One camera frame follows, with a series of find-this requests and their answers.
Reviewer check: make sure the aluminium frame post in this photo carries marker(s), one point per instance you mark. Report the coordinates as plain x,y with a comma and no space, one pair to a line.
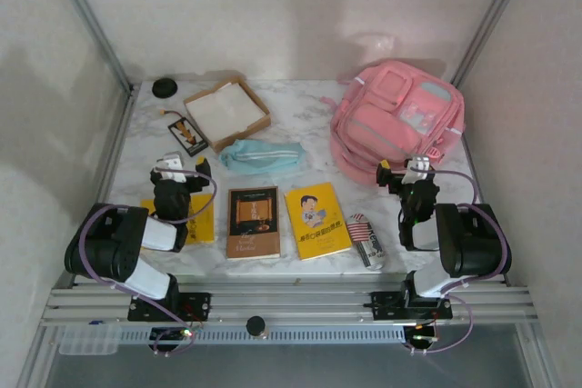
93,20
491,20

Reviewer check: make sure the dark brown book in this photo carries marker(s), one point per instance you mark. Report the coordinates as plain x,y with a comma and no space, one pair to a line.
252,224

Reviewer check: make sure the black drill bit card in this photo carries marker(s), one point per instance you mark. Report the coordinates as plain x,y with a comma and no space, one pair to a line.
188,136

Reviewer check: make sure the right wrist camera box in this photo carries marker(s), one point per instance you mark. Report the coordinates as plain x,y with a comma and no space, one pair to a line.
418,166

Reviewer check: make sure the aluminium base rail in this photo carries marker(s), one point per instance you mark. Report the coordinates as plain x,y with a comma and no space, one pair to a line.
295,304

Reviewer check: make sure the pink school backpack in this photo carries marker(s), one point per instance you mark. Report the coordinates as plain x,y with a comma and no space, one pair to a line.
391,124

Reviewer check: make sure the black round knob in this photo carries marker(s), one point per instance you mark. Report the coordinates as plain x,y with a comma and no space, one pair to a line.
256,325

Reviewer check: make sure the yellow cartoon boy book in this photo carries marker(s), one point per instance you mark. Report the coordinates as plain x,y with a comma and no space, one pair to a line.
318,224

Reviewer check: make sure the light blue pencil pouch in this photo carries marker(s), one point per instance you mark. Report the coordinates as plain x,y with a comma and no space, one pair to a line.
263,156

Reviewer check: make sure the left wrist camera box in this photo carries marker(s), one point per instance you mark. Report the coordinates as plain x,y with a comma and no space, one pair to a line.
170,165

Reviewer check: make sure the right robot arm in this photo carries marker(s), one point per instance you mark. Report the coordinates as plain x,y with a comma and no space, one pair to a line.
468,242

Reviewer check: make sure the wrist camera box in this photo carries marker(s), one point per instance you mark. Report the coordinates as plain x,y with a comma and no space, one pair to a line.
418,166
170,165

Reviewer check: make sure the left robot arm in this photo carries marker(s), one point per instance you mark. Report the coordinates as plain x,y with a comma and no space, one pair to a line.
113,247

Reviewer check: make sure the white paper sheet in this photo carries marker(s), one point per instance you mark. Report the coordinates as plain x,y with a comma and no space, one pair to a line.
225,108

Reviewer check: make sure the clear plastic organizer box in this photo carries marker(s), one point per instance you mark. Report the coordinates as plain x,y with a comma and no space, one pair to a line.
88,340

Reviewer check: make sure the black controller board with LEDs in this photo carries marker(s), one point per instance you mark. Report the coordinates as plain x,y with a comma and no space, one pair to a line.
173,335
420,338

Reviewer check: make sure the plain yellow book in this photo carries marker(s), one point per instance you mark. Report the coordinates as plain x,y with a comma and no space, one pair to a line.
202,224

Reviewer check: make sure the flag print white can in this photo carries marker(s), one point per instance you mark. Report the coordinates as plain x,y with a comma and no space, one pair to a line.
368,242

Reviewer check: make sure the black round cap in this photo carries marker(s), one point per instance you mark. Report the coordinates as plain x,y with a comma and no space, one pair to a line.
164,87

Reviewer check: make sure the brown cardboard tray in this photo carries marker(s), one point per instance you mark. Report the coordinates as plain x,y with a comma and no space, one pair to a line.
227,145

